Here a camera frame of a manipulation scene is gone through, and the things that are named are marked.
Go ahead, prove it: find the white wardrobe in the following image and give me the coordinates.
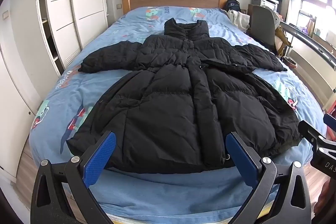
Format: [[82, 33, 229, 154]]
[[0, 0, 109, 180]]

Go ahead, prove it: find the blue cartoon print duvet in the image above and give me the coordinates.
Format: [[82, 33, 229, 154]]
[[28, 6, 328, 217]]

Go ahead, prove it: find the white cloth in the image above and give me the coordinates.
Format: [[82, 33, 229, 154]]
[[227, 9, 251, 32]]

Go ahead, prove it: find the yellow cloth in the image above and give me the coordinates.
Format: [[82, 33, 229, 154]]
[[274, 26, 291, 55]]

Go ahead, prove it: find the black puffer coat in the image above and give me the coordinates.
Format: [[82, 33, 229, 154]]
[[66, 18, 306, 174]]

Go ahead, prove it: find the black backpack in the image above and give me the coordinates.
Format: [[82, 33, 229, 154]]
[[225, 0, 241, 13]]

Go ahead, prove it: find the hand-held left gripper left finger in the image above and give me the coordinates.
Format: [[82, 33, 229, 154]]
[[30, 131, 117, 224]]

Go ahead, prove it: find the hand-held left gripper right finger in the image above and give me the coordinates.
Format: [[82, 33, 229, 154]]
[[225, 132, 313, 224]]

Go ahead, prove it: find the white printer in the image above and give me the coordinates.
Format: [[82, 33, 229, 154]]
[[251, 0, 280, 13]]

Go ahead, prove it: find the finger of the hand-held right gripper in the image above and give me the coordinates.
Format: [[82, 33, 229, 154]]
[[323, 113, 336, 126], [298, 120, 327, 147]]

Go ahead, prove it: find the grey metal rail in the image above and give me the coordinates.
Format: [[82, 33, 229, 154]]
[[280, 21, 336, 70]]

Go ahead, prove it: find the grey chair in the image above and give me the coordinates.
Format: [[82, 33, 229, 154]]
[[248, 4, 282, 49]]

